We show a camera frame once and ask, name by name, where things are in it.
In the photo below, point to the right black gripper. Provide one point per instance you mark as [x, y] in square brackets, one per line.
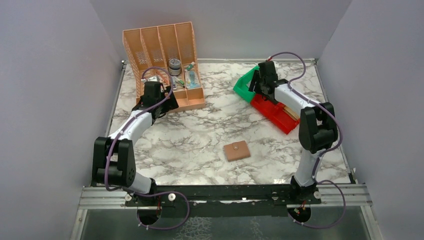
[257, 84]

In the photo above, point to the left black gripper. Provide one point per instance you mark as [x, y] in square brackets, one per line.
[168, 103]

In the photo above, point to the green plastic bin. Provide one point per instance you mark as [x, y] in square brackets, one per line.
[241, 87]

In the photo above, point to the red plastic double bin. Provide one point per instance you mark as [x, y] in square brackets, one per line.
[277, 113]

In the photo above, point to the orange plastic file organizer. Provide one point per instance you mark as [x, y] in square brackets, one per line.
[150, 48]

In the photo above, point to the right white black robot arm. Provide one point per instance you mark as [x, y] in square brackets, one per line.
[317, 124]

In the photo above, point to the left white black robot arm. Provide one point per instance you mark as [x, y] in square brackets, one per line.
[114, 157]

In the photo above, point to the green marker pen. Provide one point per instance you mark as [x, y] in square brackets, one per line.
[180, 82]

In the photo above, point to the small round tin can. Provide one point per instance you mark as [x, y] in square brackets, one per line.
[174, 67]

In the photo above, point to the blue packaged item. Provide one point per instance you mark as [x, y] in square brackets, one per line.
[191, 80]

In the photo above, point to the green white glue tube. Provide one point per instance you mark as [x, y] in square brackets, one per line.
[189, 66]

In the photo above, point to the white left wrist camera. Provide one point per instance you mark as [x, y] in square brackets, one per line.
[154, 78]

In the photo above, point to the black metal base rail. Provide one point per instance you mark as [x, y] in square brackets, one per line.
[281, 194]

